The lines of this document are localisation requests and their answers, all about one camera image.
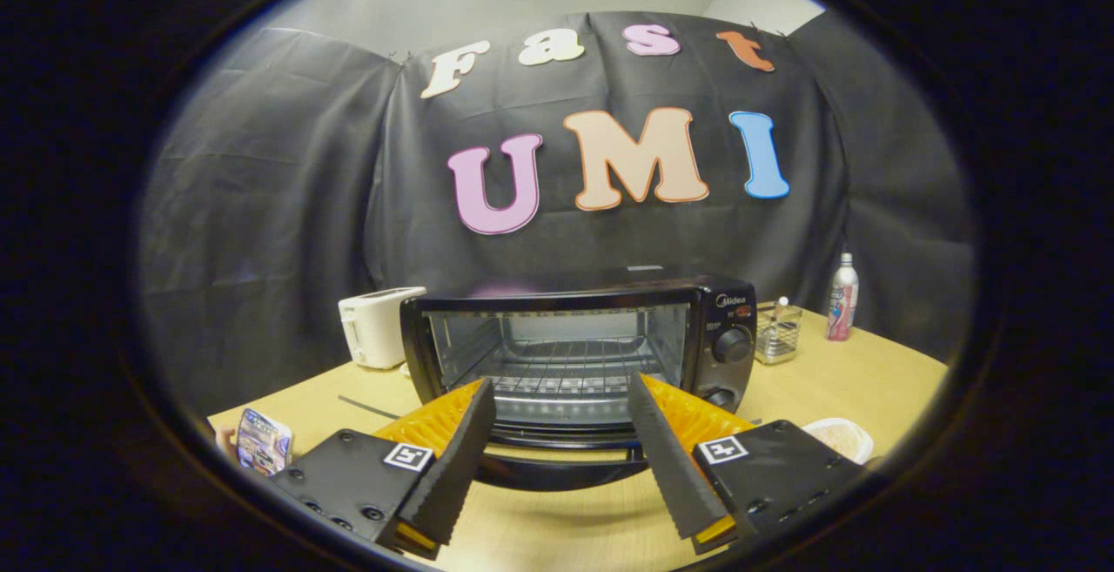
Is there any white plate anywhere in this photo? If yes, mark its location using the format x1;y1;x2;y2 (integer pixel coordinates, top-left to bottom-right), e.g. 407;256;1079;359
801;417;874;466

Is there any crumb-coated bread ball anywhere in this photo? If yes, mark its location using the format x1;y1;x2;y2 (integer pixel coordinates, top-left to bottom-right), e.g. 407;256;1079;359
811;421;868;460

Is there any black backdrop cloth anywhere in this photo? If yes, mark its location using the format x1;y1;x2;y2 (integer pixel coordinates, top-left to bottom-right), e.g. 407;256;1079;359
139;10;976;416

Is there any metal wire basket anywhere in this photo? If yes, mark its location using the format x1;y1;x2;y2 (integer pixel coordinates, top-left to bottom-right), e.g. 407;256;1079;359
754;298;803;366

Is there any white bread toaster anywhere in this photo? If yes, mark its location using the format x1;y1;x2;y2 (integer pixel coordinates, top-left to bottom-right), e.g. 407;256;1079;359
338;286;427;371

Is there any black toaster oven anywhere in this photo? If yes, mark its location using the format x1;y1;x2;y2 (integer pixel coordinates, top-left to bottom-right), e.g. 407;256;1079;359
338;266;767;493

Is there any smartphone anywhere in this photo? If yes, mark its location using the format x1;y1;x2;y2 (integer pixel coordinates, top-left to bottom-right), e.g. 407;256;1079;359
235;407;293;477

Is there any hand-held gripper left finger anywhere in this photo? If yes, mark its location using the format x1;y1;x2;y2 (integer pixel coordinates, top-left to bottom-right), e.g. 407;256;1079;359
268;378;497;560

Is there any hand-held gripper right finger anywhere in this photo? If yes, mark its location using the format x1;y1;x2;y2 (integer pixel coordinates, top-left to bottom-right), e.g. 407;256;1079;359
628;372;867;555

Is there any white pink spray bottle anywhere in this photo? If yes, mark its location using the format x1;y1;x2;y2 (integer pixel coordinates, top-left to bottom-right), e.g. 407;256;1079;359
825;252;861;342

